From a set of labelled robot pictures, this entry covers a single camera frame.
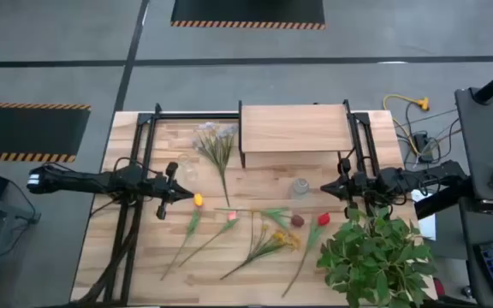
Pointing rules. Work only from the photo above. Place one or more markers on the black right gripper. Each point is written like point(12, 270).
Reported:
point(360, 184)

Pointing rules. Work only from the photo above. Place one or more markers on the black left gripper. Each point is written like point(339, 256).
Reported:
point(163, 188)

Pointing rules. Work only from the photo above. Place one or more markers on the yellow tulip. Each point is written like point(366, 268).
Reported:
point(198, 199)

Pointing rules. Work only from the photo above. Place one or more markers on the dark maroon tulip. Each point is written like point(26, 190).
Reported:
point(297, 220)

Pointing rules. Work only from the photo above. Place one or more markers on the pink tulip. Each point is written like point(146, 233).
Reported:
point(232, 215)

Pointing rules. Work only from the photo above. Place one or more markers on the pale purple flower bunch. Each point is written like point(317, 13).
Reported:
point(218, 149)

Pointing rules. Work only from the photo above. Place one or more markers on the yellow flower bunch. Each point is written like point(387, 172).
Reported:
point(278, 237)

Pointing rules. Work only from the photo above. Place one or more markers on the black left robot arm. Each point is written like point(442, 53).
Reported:
point(79, 181)

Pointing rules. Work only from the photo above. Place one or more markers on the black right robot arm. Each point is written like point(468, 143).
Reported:
point(426, 175)

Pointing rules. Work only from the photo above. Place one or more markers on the wooden shelf with black legs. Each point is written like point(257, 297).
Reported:
point(293, 128)

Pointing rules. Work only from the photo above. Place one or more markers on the smooth clear glass vase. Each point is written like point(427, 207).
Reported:
point(188, 171)

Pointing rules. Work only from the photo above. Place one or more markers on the ribbed clear glass vase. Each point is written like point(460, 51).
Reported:
point(300, 187)

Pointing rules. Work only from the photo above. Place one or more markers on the green leafy potted plant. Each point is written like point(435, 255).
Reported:
point(375, 261)

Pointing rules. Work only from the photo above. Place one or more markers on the black power strip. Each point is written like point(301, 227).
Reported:
point(423, 143)

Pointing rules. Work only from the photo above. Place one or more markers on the white paper sheet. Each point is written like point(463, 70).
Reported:
point(428, 224)

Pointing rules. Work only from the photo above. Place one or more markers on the dark grey side desk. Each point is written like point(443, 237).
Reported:
point(490, 141)

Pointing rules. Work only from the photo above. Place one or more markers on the black hazard-striped floor mat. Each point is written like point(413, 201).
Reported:
point(24, 132)
point(246, 10)

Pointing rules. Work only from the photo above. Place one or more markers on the black metal table frame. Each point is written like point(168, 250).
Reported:
point(186, 115)

